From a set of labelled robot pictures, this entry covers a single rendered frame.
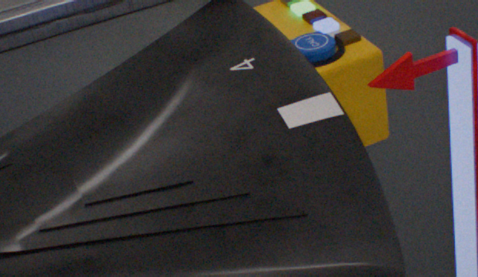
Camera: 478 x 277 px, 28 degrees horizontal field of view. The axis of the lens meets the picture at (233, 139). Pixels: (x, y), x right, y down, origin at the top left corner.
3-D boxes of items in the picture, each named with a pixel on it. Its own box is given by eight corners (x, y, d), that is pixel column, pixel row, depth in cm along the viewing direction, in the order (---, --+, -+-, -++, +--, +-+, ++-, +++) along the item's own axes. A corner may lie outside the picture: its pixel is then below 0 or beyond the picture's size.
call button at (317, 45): (282, 56, 84) (280, 38, 83) (323, 42, 85) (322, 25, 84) (302, 74, 81) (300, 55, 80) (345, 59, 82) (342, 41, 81)
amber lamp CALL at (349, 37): (333, 40, 84) (333, 34, 84) (352, 34, 85) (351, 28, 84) (343, 47, 83) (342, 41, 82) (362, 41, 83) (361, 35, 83)
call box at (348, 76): (225, 112, 97) (207, 18, 92) (314, 81, 100) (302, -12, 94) (292, 189, 84) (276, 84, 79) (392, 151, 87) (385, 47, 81)
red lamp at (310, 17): (301, 18, 89) (300, 13, 88) (319, 13, 89) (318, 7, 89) (310, 25, 87) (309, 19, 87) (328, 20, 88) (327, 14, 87)
